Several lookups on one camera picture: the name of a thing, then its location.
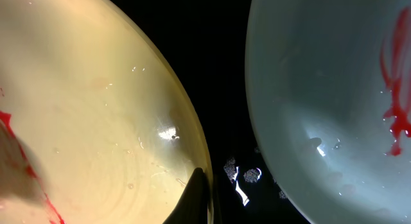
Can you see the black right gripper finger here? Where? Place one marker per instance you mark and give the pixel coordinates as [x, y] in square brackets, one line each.
[192, 205]

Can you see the yellow plate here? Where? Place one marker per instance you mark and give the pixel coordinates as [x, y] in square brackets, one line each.
[93, 98]

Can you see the light green plate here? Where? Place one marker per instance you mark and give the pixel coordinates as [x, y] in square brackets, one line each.
[328, 88]

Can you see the green sponge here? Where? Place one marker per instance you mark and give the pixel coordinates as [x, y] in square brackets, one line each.
[16, 182]

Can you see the round black tray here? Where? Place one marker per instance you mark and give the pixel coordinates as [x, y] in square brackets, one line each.
[204, 42]

